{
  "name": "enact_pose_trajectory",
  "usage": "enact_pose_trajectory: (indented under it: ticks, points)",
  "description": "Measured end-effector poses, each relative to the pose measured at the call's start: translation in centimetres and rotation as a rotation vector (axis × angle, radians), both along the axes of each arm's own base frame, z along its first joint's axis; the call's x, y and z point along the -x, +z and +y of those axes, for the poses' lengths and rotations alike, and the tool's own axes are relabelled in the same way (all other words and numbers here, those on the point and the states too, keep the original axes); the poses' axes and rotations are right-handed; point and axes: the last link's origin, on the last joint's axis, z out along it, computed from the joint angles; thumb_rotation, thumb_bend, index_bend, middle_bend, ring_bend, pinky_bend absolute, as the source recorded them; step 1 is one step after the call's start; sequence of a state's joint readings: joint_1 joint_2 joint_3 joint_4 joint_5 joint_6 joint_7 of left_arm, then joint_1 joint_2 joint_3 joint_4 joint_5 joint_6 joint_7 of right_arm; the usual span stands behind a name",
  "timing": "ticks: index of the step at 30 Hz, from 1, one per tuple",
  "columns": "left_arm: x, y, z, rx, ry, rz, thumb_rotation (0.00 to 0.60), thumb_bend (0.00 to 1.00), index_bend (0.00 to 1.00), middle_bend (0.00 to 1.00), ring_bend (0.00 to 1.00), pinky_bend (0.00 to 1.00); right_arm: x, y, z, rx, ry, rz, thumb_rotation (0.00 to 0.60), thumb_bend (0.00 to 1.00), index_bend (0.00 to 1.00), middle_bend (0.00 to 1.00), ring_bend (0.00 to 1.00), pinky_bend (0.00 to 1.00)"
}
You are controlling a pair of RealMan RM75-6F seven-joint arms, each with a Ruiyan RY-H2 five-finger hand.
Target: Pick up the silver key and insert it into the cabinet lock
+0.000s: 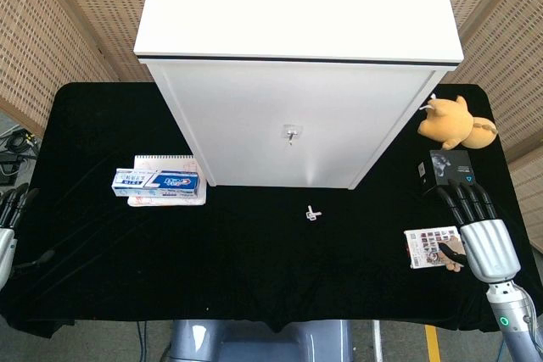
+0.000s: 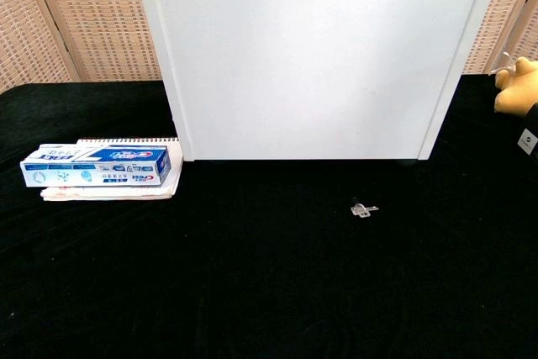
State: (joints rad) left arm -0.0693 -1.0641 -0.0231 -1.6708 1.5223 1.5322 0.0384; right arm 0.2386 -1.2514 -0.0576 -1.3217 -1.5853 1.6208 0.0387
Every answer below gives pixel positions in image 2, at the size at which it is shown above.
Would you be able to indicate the white cabinet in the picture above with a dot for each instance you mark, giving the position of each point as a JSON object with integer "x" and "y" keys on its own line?
{"x": 311, "y": 56}

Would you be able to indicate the black tablecloth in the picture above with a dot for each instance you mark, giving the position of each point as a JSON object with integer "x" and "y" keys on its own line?
{"x": 252, "y": 275}

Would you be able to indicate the white spiral notebook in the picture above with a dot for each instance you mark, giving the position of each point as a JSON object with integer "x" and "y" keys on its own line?
{"x": 109, "y": 193}

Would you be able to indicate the blue white toothpaste box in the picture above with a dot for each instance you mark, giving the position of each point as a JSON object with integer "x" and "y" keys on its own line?
{"x": 96, "y": 167}

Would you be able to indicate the woven wooden folding screen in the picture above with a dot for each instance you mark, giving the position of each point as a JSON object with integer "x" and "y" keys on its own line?
{"x": 84, "y": 18}
{"x": 500, "y": 18}

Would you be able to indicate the yellow plush toy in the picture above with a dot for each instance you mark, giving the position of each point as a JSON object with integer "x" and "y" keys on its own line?
{"x": 515, "y": 90}

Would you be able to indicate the black cardboard box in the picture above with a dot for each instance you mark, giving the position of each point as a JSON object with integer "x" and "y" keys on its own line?
{"x": 530, "y": 132}

